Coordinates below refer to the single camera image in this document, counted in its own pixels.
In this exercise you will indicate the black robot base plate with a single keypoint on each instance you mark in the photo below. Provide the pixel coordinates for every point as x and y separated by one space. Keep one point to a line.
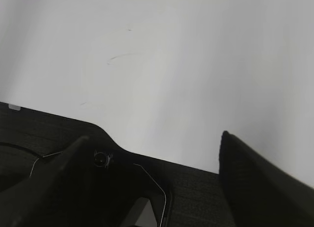
123 189

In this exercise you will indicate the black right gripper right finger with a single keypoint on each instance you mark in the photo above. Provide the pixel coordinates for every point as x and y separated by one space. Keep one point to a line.
260 194

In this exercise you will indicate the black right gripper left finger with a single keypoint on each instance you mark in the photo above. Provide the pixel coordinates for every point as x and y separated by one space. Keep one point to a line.
53 196

